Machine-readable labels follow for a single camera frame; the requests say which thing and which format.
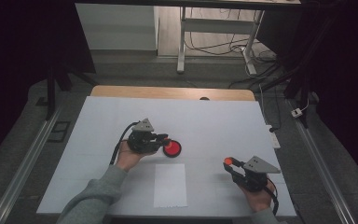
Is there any black power strip cable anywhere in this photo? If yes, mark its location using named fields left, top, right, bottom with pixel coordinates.
left=259, top=83, right=283, bottom=133

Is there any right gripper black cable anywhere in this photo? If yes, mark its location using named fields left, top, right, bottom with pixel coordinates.
left=265, top=176, right=281, bottom=217

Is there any round red ink pad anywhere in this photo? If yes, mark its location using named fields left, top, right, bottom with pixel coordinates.
left=162, top=139, right=183, bottom=159

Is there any white power strip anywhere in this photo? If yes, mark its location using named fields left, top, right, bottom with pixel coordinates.
left=265, top=124, right=282, bottom=149

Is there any aluminium rail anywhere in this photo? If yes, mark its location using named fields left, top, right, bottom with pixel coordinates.
left=287, top=99, right=357, bottom=224
left=0, top=105, right=63, bottom=224

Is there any wooden table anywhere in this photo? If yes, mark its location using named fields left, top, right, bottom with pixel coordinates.
left=89, top=85, right=256, bottom=102

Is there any black stand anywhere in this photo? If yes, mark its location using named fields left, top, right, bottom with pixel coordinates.
left=260, top=62, right=312, bottom=129
left=45, top=62, right=101, bottom=121

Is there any white paper sheet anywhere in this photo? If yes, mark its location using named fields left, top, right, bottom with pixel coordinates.
left=153, top=163, right=188, bottom=209

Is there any tangle of floor cables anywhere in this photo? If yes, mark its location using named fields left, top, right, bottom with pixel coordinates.
left=185, top=7, right=278, bottom=64

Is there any black floor socket plate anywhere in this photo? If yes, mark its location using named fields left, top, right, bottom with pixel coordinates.
left=47, top=120, right=72, bottom=144

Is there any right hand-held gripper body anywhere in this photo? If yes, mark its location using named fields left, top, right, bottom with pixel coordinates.
left=232, top=155, right=282, bottom=193

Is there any white cabinet panel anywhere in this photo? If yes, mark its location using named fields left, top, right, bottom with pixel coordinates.
left=75, top=3, right=160, bottom=51

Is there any white desk frame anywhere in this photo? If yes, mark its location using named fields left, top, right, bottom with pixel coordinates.
left=176, top=6, right=266, bottom=77

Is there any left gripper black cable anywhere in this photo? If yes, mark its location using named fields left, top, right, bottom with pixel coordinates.
left=109, top=121, right=140, bottom=166

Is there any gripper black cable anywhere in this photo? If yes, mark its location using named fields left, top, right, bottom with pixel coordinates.
left=109, top=121, right=140, bottom=166
left=265, top=176, right=281, bottom=217

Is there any person's left hand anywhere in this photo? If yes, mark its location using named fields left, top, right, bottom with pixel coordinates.
left=115, top=139, right=158, bottom=173

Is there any person's right hand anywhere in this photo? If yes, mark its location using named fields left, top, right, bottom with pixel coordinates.
left=238, top=179, right=277, bottom=214

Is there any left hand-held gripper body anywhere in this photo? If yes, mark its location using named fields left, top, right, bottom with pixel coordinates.
left=127, top=118, right=165, bottom=154

